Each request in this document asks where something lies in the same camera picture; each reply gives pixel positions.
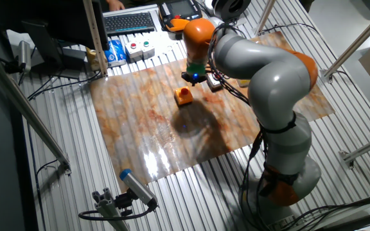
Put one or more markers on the long slanted aluminium beam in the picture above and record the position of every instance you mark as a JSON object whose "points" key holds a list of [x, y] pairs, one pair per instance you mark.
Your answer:
{"points": [[27, 109]]}

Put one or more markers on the plain silver camera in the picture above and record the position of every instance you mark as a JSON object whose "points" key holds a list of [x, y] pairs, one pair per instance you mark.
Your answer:
{"points": [[24, 54]]}

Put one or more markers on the orange box red button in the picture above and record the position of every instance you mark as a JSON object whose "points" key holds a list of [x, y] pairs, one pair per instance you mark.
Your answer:
{"points": [[182, 97]]}

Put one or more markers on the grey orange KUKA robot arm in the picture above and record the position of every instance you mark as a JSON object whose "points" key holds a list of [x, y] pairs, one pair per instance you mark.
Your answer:
{"points": [[268, 80]]}

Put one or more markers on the marble pattern glossy mat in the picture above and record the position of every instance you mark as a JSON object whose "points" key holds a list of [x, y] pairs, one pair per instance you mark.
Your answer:
{"points": [[140, 128]]}

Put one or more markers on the black round reel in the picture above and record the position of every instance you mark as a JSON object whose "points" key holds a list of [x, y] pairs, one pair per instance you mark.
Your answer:
{"points": [[231, 8]]}

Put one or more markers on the black computer keyboard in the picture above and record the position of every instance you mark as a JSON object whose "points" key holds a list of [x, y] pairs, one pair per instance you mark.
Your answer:
{"points": [[128, 23]]}

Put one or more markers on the short aluminium camera profile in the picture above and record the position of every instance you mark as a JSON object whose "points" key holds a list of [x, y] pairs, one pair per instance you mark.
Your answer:
{"points": [[108, 208]]}

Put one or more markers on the orange black teach pendant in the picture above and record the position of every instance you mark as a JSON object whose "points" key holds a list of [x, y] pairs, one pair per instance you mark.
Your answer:
{"points": [[178, 13]]}

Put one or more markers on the silver aluminium frame beam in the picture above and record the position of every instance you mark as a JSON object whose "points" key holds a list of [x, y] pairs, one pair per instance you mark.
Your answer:
{"points": [[365, 149], [355, 41]]}

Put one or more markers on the white box small green button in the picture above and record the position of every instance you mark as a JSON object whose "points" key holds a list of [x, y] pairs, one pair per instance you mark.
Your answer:
{"points": [[148, 49]]}

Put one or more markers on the bare person hand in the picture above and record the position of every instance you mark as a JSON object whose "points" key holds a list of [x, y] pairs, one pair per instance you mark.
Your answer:
{"points": [[116, 4]]}

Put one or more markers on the grey black box red button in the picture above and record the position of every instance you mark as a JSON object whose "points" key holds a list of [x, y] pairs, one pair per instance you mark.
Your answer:
{"points": [[214, 82]]}

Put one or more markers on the yellow snack packet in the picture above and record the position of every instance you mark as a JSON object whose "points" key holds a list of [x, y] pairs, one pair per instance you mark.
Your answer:
{"points": [[92, 59]]}

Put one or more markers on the blue white tissue pack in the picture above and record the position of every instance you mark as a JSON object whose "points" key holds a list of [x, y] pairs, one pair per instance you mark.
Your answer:
{"points": [[116, 54]]}

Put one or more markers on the black computer monitor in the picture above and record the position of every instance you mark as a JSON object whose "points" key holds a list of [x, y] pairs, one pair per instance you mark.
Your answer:
{"points": [[59, 19]]}

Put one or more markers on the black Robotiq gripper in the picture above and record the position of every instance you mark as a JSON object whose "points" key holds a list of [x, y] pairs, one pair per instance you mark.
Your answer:
{"points": [[194, 77]]}

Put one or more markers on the silver upright post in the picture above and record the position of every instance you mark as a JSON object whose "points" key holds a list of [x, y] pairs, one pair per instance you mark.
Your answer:
{"points": [[263, 16]]}

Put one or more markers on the white box small red button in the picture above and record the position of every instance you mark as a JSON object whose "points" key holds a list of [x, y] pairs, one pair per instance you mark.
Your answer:
{"points": [[133, 51]]}

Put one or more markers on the beige upright profile post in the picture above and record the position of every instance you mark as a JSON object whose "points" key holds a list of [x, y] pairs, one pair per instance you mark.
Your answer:
{"points": [[95, 41]]}

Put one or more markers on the silver camera with blue cap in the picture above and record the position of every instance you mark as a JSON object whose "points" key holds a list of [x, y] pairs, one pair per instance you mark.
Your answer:
{"points": [[138, 187]]}

